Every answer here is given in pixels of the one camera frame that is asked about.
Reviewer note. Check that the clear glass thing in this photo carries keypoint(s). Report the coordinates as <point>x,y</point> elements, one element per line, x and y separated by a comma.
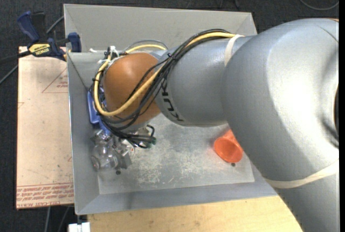
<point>103,156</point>

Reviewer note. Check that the brown cardboard board red print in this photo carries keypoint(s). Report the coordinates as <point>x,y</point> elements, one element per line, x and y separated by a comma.
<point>43,123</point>

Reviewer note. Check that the orange plastic cup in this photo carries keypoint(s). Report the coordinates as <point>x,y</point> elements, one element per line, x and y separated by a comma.
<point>227,148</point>

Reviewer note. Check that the grey metal bin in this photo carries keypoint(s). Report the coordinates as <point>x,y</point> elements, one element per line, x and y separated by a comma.
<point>175,160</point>

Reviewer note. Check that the blue flat plastic thing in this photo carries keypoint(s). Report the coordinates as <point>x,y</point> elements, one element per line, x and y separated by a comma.
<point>93,110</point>

